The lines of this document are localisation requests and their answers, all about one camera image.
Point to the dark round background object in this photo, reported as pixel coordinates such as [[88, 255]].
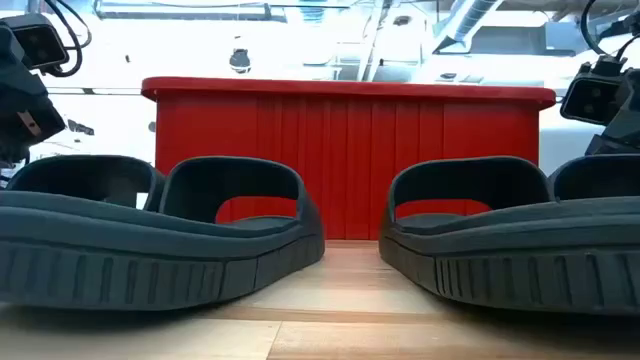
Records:
[[240, 61]]

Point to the red plastic bin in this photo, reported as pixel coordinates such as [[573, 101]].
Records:
[[350, 150]]

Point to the small dark background object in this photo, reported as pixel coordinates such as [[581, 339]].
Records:
[[80, 127]]

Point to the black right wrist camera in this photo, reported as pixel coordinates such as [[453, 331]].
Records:
[[590, 100]]

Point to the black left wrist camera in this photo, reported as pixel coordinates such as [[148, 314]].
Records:
[[40, 42]]

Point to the silver ceiling duct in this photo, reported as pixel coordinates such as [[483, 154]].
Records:
[[475, 20]]

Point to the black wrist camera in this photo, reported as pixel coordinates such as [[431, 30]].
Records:
[[590, 100], [40, 42]]

